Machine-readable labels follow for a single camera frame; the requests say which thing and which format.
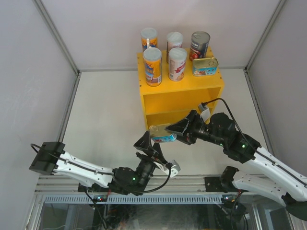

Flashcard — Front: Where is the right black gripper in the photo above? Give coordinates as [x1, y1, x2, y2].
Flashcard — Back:
[165, 110, 226, 147]

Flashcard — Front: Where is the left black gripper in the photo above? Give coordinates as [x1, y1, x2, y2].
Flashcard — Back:
[133, 130, 168, 195]

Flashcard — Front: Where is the blue luncheon meat tin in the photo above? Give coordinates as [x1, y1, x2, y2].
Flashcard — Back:
[192, 57, 219, 77]
[149, 124, 177, 143]

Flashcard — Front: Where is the yellow wooden shelf cabinet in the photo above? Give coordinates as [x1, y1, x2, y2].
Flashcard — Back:
[137, 50, 224, 129]

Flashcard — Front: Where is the yellow can with white spoon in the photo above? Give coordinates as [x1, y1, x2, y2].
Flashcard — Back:
[143, 47, 162, 87]

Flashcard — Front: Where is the white porridge can red label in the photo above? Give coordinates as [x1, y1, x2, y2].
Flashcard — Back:
[166, 32, 183, 52]

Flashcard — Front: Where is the dark blue tin can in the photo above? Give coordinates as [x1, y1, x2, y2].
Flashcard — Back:
[189, 31, 211, 61]

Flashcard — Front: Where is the orange can with spoon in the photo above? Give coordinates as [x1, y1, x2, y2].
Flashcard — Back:
[141, 27, 158, 52]

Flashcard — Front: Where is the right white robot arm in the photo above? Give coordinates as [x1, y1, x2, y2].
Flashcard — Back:
[166, 110, 307, 220]

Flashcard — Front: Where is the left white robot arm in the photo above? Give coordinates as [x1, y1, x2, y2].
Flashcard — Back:
[29, 131, 172, 196]

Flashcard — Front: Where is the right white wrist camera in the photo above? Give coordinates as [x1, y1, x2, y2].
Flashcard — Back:
[198, 103, 211, 122]

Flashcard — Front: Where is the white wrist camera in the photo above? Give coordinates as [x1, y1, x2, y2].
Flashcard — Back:
[154, 160, 181, 178]
[198, 103, 211, 122]

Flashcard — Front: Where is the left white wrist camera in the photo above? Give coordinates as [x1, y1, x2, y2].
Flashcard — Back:
[154, 160, 181, 178]

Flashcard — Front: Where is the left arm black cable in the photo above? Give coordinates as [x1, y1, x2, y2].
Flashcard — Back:
[30, 143, 172, 194]

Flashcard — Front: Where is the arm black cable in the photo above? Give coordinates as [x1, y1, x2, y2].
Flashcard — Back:
[200, 97, 260, 154]
[30, 143, 172, 194]

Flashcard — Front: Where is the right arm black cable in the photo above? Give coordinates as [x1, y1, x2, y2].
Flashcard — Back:
[200, 97, 260, 154]

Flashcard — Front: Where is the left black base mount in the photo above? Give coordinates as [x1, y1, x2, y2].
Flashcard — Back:
[77, 176, 123, 194]

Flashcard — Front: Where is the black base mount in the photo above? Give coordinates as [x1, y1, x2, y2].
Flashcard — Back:
[204, 176, 225, 192]
[77, 176, 123, 194]

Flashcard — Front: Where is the grey slotted cable duct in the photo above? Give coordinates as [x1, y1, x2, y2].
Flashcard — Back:
[43, 194, 235, 205]

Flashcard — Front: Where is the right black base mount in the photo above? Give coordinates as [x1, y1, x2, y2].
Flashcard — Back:
[204, 176, 225, 192]

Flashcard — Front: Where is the aluminium frame rail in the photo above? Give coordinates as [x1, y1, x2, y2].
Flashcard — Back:
[35, 174, 296, 194]

